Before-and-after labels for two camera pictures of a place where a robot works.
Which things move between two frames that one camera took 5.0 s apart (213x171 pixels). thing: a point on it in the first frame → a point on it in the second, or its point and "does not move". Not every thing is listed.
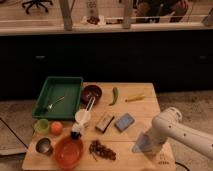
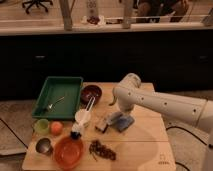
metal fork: [52, 106] does not move
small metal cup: [43, 145] does not move
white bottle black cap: [76, 130] does not move
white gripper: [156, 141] → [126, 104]
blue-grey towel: [143, 144] → [114, 120]
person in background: [150, 11] does not move
